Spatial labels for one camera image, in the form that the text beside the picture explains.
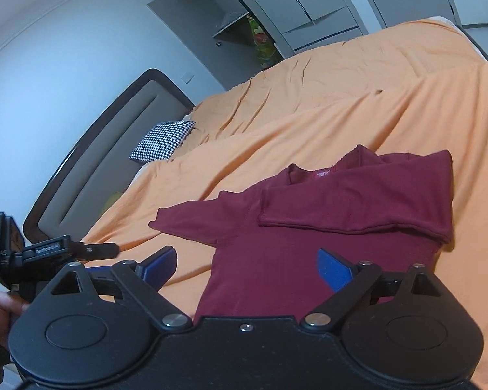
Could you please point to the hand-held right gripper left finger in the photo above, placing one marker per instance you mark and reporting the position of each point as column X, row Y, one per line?
column 159, row 267

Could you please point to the maroon sweater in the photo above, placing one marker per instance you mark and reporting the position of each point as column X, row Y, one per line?
column 309, row 227

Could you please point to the grey wardrobe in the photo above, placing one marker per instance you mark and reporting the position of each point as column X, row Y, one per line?
column 292, row 4

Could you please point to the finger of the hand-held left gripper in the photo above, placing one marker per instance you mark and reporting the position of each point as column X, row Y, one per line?
column 101, row 250

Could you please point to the white wall switch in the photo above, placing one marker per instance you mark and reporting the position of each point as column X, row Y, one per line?
column 187, row 76

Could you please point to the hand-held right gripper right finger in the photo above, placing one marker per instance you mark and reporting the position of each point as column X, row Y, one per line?
column 332, row 269

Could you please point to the dark padded bed headboard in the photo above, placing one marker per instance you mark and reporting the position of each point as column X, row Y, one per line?
column 105, row 146

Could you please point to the orange blanket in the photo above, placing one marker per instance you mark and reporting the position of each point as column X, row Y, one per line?
column 349, row 101

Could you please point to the black white houndstooth pillow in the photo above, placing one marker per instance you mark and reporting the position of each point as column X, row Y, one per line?
column 162, row 140

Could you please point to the person's left hand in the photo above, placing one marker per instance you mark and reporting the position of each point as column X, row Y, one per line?
column 2, row 304

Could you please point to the grey nightstand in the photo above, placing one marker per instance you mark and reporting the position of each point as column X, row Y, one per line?
column 486, row 40

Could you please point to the colourful printed bag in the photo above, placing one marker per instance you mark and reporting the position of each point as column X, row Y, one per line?
column 262, row 40

